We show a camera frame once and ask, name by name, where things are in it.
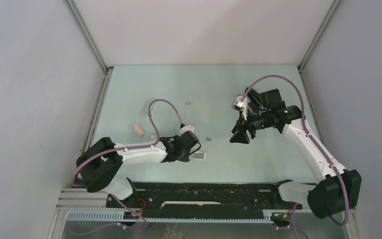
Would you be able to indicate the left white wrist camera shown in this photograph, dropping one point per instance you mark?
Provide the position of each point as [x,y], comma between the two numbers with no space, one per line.
[185,128]

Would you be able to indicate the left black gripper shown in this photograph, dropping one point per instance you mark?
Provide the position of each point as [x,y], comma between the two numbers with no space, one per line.
[185,157]

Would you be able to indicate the staple tray box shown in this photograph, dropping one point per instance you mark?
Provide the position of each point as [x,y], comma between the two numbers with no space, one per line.
[199,155]

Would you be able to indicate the pink mini stapler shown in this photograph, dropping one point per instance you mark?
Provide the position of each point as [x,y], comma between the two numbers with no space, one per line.
[138,130]

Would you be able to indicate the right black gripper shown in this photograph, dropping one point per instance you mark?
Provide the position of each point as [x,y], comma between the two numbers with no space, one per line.
[240,136]

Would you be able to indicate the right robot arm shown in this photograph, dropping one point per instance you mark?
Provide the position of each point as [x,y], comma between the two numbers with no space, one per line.
[336,188]

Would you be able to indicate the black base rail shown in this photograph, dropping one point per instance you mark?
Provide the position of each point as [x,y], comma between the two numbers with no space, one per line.
[207,201]

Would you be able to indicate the white staple box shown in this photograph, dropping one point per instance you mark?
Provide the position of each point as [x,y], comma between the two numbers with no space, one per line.
[153,137]

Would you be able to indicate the light blue stapler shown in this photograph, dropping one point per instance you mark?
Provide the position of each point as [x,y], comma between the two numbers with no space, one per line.
[150,110]

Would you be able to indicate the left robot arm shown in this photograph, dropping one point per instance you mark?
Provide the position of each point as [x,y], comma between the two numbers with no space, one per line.
[99,167]

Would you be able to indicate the beige and black stapler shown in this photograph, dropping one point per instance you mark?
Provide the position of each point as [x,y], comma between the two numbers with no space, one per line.
[237,99]

